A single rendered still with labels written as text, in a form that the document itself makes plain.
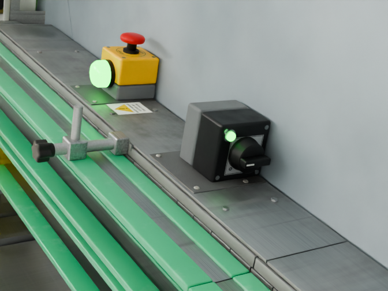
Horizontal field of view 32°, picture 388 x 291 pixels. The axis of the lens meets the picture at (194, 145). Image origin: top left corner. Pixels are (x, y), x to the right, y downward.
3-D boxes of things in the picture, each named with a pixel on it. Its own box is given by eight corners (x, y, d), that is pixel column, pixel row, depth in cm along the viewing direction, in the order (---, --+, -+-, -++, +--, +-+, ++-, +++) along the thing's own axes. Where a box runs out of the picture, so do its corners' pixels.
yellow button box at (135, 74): (136, 84, 116) (97, 86, 112) (142, 42, 113) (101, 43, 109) (156, 99, 110) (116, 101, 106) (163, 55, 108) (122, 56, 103)
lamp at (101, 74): (101, 82, 110) (84, 82, 109) (104, 55, 108) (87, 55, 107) (113, 91, 107) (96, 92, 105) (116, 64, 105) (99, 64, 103)
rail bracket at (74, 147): (119, 145, 96) (28, 154, 88) (125, 96, 93) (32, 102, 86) (132, 157, 93) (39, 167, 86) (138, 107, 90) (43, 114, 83)
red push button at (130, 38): (114, 51, 109) (116, 30, 107) (135, 50, 111) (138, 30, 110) (125, 58, 106) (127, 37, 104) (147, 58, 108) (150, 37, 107)
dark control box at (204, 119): (228, 150, 95) (178, 157, 91) (238, 98, 92) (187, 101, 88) (264, 176, 89) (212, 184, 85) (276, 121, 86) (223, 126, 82)
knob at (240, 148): (252, 166, 88) (268, 178, 85) (224, 170, 85) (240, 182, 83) (259, 134, 86) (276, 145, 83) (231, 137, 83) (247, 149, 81)
